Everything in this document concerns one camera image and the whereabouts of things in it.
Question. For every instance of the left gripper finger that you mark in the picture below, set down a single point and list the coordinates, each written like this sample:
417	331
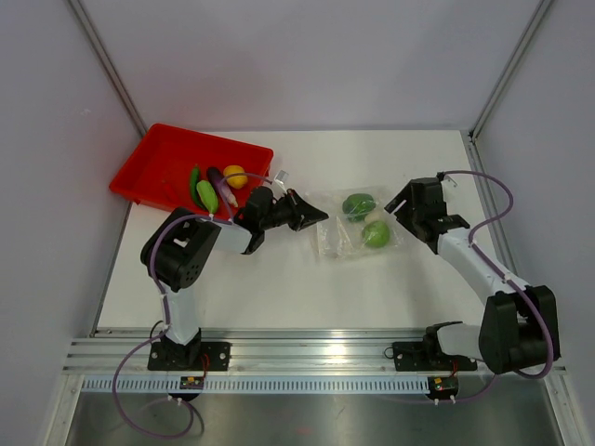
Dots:
303	208
302	222

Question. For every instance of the left aluminium corner post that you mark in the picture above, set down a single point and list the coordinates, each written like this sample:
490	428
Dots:
91	33

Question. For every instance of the dark green fake cucumber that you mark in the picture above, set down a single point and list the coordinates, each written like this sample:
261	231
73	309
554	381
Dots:
193	182

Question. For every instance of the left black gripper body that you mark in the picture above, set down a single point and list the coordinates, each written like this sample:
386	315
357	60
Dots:
279	216

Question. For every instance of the purple fake eggplant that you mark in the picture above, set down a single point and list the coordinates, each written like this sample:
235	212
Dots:
219	183

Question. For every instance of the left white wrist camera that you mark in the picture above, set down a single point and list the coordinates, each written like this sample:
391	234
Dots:
281	178

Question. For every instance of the red plastic tray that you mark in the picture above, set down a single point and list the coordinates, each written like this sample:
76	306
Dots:
169	153

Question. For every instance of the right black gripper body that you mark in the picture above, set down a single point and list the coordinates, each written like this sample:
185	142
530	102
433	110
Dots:
407	215

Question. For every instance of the right aluminium corner post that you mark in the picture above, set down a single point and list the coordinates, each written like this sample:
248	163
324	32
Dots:
512	65

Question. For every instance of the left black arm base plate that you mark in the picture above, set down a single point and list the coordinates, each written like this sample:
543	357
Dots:
211	356

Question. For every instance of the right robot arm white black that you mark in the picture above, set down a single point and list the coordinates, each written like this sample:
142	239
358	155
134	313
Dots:
519	330

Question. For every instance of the aluminium corner post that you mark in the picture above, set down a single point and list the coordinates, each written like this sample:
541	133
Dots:
91	33
512	65

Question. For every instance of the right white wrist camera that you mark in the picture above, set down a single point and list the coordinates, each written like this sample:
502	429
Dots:
446	179

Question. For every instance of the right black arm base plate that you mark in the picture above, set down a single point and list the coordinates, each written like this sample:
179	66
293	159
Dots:
412	357

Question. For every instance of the aluminium mounting rail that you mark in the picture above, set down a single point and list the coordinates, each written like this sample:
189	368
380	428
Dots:
258	352

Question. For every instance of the white slotted cable duct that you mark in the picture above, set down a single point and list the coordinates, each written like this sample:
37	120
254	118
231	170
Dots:
277	385

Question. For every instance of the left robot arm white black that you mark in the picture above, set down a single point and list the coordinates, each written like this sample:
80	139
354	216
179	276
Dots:
176	255

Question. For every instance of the light green fake guava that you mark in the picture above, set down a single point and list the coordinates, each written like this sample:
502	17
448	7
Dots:
376	234

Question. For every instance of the yellow fake lemon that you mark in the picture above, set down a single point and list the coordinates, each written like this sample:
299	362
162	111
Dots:
236	177

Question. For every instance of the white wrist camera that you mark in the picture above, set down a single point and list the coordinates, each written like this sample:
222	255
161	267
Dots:
446	179
281	178

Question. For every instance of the dark green fake pepper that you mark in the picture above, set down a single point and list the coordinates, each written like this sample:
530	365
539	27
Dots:
358	206

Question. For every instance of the light green fake lime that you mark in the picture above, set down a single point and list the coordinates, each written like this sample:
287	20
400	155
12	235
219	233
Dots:
207	196

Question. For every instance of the clear zip top bag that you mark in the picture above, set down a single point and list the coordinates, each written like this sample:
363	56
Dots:
337	238

